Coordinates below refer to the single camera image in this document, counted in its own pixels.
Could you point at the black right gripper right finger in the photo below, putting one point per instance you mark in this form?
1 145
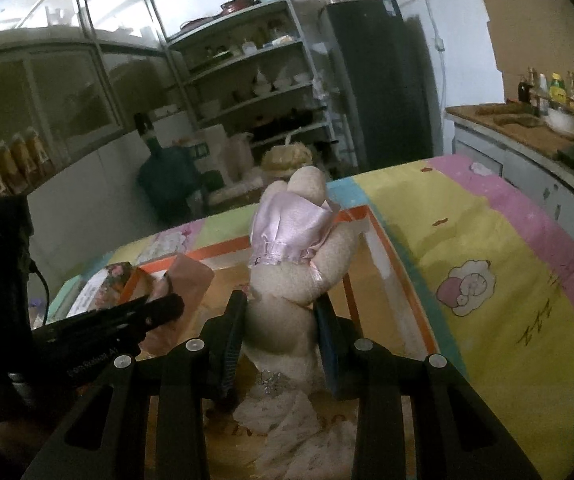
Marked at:
336 337

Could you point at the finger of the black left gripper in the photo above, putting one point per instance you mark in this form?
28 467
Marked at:
99 334

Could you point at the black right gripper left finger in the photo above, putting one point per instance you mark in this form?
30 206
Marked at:
223 336

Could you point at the cream bunny plush pink dress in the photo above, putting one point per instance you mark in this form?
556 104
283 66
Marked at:
299 251

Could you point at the floral tissue pack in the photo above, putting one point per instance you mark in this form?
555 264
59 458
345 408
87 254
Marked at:
103 290

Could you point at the orange rimmed cardboard box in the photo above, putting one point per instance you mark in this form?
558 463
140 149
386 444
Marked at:
377 295

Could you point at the colourful cartoon bed sheet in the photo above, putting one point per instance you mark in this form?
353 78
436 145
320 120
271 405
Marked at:
495 276

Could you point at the yellow lumpy food pile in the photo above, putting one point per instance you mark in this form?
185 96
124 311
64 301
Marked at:
287 157

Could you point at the grey metal shelving rack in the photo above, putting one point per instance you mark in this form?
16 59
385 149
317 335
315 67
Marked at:
252 71

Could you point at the wooden kitchen counter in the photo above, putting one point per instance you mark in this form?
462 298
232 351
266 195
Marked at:
525 157

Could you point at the dark green refrigerator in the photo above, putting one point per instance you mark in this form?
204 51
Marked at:
376 68

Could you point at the white bowl on counter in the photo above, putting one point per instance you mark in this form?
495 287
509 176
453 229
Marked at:
560 122

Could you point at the yellow condiment bottle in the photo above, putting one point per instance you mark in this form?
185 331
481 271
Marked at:
557 90

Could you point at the red lidded pan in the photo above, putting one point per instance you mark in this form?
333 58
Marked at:
232 6

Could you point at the brown cardboard wall panel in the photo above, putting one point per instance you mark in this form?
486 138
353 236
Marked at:
526 34

